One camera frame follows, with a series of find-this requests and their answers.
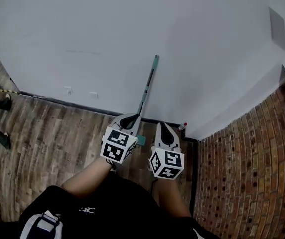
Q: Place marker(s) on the white and blue pouch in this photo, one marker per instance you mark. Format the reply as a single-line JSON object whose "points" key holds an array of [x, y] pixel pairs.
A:
{"points": [[45, 224]]}

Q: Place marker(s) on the teal mop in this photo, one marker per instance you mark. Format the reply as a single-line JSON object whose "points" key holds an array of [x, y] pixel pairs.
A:
{"points": [[151, 75]]}

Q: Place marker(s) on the white wall outlet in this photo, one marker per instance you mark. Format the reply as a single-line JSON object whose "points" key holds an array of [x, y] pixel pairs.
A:
{"points": [[68, 90], [93, 94]]}

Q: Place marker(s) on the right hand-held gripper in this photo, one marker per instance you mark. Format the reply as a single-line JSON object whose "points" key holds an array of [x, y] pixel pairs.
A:
{"points": [[167, 162]]}

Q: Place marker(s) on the person's black shirt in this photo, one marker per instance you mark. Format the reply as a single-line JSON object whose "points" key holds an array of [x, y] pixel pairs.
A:
{"points": [[117, 208]]}

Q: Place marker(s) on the person's right forearm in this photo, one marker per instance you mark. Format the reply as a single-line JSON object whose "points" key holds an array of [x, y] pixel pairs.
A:
{"points": [[173, 198]]}

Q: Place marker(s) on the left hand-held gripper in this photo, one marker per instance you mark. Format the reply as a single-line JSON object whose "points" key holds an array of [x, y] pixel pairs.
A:
{"points": [[114, 146]]}

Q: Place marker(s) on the person's left forearm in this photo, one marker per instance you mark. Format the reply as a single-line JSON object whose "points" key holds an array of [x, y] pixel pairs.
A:
{"points": [[89, 179]]}

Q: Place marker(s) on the clear bottle with red cap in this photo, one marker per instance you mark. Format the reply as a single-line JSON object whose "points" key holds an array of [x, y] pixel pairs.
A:
{"points": [[182, 127]]}

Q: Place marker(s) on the grey wall panel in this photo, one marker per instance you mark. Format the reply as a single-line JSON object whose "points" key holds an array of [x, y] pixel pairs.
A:
{"points": [[277, 29]]}

